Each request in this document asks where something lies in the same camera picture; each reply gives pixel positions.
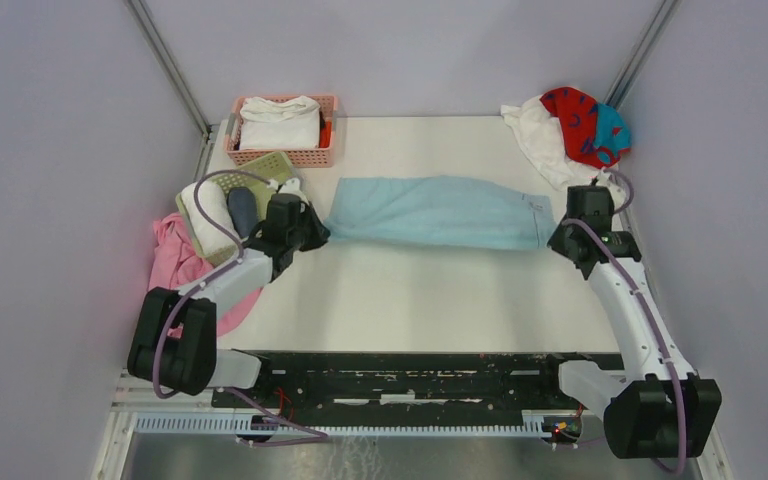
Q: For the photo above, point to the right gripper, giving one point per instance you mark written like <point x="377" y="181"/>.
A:
<point x="557" y="241"/>

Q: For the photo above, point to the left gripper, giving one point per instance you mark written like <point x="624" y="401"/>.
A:
<point x="319" y="230"/>

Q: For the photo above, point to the light blue towel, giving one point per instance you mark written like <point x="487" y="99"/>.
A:
<point x="440" y="211"/>

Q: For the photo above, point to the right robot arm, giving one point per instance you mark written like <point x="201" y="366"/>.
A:
<point x="663" y="408"/>

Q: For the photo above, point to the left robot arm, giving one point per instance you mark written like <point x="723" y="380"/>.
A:
<point x="175" y="342"/>

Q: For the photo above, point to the red and teal patterned towel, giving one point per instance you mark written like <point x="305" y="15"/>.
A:
<point x="594" y="133"/>

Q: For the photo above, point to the pink plastic basket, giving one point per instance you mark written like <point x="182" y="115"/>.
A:
<point x="320" y="157"/>

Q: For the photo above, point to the green plastic basket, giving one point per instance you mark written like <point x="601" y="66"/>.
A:
<point x="262" y="176"/>

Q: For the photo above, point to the rolled dark blue towel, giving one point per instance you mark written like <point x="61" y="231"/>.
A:
<point x="243" y="210"/>

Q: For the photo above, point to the white crumpled towel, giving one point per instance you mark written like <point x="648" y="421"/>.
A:
<point x="539" y="137"/>

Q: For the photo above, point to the rolled white towel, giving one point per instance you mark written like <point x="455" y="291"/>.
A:
<point x="204" y="209"/>

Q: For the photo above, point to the folded white towel in basket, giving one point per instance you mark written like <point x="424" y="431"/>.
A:
<point x="267" y="124"/>

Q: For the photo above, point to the pink towel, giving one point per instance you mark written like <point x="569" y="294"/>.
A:
<point x="176" y="263"/>

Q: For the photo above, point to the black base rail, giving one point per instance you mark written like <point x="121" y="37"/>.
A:
<point x="328" y="389"/>

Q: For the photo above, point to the white cable duct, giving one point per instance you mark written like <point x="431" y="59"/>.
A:
<point x="244" y="423"/>

